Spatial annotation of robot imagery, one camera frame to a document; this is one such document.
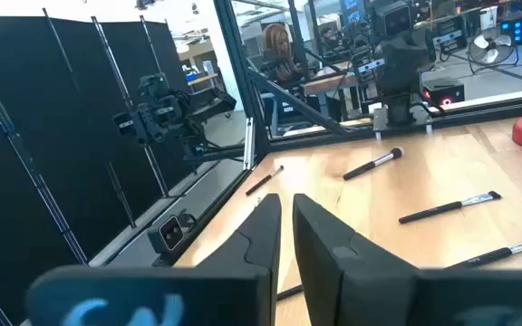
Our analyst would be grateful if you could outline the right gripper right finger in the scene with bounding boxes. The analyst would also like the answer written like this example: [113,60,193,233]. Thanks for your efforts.
[292,193,522,326]

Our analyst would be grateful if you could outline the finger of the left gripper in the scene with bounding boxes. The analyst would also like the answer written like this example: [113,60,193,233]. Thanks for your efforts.
[350,44,378,85]
[431,15,469,54]

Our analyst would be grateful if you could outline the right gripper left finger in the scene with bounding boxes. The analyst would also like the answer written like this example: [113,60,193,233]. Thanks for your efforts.
[27,193,283,326]

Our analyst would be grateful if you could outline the fluffy makeup brush black handle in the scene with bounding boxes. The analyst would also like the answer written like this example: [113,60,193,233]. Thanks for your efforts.
[444,219,522,272]

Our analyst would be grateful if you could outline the wooden desk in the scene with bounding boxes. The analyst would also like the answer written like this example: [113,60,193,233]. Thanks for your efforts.
[186,58,221,91]
[304,70,362,123]

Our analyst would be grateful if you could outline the floor fan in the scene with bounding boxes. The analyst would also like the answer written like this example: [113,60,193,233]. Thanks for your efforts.
[467,24,520,76]

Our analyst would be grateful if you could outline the white container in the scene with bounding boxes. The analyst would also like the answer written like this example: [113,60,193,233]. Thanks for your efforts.
[478,5,500,32]

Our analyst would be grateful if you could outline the person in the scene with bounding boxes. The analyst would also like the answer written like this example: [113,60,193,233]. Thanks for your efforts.
[260,22,310,90]
[318,25,348,58]

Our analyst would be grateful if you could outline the black box red light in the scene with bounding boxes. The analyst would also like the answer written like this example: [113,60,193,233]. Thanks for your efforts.
[421,76,467,110]

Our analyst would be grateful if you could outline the black device blue lights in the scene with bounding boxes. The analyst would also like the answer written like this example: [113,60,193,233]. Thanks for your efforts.
[498,15,522,46]

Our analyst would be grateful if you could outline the thin small black makeup brush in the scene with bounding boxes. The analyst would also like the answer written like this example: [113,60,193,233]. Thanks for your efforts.
[245,165,285,197]

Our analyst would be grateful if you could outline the black folding partition screen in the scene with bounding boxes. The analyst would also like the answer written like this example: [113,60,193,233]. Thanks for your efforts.
[0,7,198,326]

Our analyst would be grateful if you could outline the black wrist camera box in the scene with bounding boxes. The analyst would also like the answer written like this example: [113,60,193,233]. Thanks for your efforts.
[372,0,419,40]

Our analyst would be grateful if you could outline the black table-level camera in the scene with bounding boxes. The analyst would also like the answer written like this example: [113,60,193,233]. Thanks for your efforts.
[146,213,197,266]

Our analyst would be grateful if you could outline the powder brush black handle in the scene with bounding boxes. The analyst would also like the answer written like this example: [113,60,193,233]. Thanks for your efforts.
[342,146,406,181]

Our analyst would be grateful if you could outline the flat makeup brush black handle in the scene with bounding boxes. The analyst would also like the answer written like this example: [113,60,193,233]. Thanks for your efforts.
[398,190,503,225]

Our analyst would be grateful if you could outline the black aluminium table frame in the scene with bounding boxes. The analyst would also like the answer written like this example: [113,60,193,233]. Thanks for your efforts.
[151,0,522,268]

